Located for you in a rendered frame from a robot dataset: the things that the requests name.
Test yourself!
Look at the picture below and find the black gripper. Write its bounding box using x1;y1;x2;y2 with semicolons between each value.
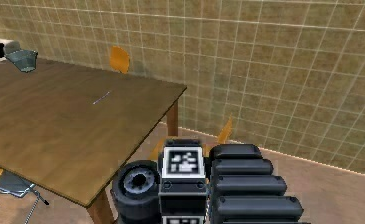
110;160;162;224

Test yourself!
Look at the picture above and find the grey metal-legged chair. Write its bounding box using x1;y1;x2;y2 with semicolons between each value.
0;163;50;224

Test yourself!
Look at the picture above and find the brown wooden table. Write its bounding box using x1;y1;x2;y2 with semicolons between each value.
0;58;188;224

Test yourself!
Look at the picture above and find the orange chair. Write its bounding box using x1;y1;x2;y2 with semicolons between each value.
109;45;131;75
147;116;234;162

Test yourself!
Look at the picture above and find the thin silver pen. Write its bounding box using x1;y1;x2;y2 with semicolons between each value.
92;91;111;106

